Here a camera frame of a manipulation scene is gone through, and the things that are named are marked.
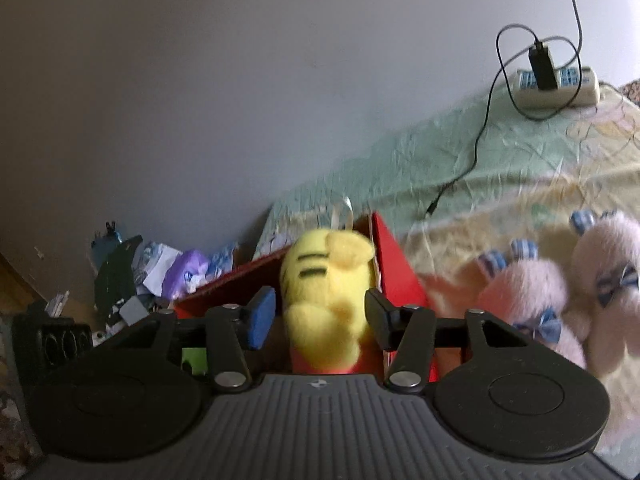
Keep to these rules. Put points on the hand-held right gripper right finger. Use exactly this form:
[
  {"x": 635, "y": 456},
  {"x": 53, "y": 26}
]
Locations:
[{"x": 380, "y": 320}]

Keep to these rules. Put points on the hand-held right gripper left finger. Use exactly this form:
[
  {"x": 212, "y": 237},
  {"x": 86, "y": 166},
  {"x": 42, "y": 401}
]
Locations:
[{"x": 261, "y": 320}]

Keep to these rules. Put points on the red cardboard box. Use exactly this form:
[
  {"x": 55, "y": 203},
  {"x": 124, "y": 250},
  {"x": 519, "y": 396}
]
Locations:
[{"x": 395, "y": 270}]

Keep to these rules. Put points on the yellow tiger plush toy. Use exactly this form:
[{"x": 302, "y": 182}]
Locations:
[{"x": 320, "y": 310}]

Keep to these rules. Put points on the pink plush rabbit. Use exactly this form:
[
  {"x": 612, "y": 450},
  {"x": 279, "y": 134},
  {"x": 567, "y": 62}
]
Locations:
[
  {"x": 610, "y": 250},
  {"x": 530, "y": 285}
]

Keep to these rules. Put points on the blue patterned packet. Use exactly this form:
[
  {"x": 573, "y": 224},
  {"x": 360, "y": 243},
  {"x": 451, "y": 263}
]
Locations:
[{"x": 222, "y": 260}]

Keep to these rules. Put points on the purple packet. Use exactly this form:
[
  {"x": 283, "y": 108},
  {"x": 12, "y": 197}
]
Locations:
[{"x": 187, "y": 270}]

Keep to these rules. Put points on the grey square pad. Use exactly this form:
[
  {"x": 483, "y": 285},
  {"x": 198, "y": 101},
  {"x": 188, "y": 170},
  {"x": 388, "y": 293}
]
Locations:
[{"x": 134, "y": 310}]

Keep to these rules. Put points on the dark green cloth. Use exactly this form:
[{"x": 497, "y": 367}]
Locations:
[{"x": 117, "y": 270}]

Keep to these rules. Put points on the white and blue packet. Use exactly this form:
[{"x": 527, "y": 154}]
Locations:
[{"x": 155, "y": 260}]

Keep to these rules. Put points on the small dark blue object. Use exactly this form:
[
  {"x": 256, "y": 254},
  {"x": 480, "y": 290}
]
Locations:
[{"x": 107, "y": 242}]

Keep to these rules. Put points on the white power strip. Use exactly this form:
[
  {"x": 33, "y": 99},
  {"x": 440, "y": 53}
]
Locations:
[{"x": 575, "y": 98}]

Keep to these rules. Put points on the black charger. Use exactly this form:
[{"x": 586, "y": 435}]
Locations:
[{"x": 542, "y": 67}]

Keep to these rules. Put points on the brown patterned blanket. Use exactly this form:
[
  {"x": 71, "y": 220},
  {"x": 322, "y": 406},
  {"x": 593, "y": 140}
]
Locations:
[{"x": 634, "y": 91}]

